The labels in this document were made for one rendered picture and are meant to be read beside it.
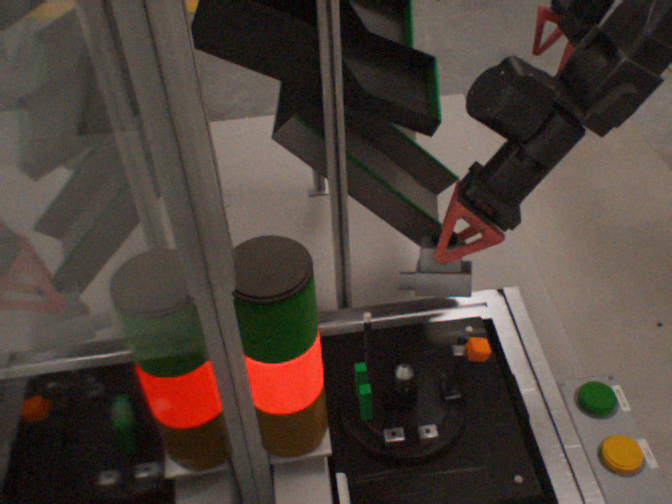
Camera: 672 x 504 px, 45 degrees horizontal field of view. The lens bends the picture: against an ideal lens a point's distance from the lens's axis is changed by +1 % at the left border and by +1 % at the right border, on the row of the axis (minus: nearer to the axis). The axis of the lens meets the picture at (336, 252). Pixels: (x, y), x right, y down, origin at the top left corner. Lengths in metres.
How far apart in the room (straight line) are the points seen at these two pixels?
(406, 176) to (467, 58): 2.26
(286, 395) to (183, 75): 0.22
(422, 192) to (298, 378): 0.65
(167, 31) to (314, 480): 0.33
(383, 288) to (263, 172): 0.34
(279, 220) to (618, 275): 0.52
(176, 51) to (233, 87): 2.87
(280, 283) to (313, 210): 0.88
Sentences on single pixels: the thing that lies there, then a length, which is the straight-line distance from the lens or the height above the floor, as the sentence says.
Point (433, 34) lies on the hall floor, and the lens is 3.47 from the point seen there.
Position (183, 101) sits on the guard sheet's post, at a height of 1.53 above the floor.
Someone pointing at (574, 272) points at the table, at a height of 0.86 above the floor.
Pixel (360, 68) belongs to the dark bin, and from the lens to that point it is 0.93.
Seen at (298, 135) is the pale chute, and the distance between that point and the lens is 0.90.
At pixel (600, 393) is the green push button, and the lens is 0.95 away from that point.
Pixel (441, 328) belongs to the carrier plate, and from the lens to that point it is 0.98.
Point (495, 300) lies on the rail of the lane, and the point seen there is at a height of 0.96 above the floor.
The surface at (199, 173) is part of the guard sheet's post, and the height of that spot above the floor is 1.49.
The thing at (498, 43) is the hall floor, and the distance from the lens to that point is 3.42.
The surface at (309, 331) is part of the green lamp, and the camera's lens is 0.45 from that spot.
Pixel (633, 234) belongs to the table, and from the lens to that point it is 1.30.
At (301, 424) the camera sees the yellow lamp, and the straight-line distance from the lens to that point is 0.51.
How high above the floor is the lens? 1.72
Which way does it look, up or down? 45 degrees down
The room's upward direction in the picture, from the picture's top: 4 degrees counter-clockwise
